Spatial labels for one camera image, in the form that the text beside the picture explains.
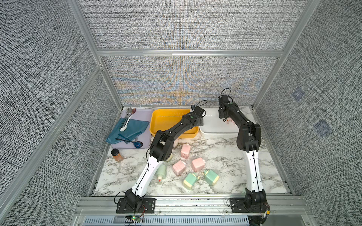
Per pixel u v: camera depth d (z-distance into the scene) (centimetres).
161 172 77
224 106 83
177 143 91
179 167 80
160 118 112
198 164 82
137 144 97
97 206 75
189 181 76
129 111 113
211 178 76
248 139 66
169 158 88
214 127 105
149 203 73
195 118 81
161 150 63
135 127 107
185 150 87
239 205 73
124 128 105
